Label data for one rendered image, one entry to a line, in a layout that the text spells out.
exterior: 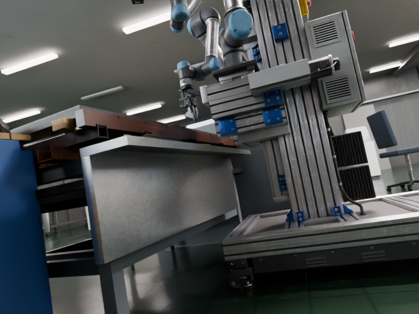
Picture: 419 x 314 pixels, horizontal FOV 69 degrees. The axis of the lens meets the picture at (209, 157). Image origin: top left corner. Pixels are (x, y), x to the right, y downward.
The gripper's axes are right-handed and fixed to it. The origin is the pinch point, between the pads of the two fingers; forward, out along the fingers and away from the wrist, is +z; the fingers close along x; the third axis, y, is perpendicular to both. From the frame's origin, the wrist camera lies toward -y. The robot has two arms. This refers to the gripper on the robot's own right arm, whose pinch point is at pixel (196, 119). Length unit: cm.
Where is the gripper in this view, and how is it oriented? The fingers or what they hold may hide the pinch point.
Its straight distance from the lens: 180.2
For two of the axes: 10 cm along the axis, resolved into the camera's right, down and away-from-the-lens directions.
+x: -4.1, -0.1, -9.1
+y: -8.9, 2.0, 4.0
